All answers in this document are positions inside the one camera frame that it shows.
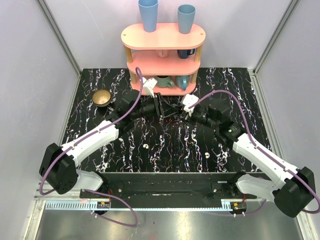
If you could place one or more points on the light blue tumbler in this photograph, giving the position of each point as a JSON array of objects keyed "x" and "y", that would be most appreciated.
[
  {"x": 149, "y": 12},
  {"x": 185, "y": 18}
]

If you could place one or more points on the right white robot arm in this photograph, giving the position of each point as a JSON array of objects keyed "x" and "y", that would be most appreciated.
[{"x": 290, "y": 188}]

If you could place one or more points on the left light blue tumbler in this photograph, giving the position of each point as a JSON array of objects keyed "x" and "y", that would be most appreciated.
[{"x": 149, "y": 12}]

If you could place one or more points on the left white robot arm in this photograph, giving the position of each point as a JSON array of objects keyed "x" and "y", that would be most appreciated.
[{"x": 59, "y": 164}]

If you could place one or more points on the green ceramic mug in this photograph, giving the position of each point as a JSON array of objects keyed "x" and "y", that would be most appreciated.
[{"x": 164, "y": 81}]

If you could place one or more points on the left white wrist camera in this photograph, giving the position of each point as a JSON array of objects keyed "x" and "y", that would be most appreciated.
[{"x": 149, "y": 85}]

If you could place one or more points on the right white earbud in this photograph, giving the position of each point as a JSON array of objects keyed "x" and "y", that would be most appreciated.
[{"x": 207, "y": 155}]

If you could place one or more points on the pink three-tier wooden shelf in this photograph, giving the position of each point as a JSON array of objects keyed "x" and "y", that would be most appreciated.
[{"x": 140, "y": 49}]

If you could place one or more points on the pink mug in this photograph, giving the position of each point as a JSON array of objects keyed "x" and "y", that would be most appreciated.
[{"x": 162, "y": 53}]

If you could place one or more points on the right light blue tumbler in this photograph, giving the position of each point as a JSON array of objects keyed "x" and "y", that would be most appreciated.
[{"x": 185, "y": 18}]

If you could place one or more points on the black mounting base plate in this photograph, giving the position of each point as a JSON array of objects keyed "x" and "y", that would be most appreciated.
[{"x": 204, "y": 185}]

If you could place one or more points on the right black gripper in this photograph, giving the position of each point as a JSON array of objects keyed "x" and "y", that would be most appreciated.
[{"x": 183, "y": 116}]

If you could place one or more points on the dark blue mug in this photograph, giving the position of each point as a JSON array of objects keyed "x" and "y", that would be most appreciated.
[{"x": 184, "y": 54}]

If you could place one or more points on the light blue ceramic mug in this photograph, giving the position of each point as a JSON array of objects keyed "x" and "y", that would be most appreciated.
[{"x": 182, "y": 81}]

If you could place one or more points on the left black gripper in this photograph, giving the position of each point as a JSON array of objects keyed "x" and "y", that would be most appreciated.
[{"x": 159, "y": 106}]

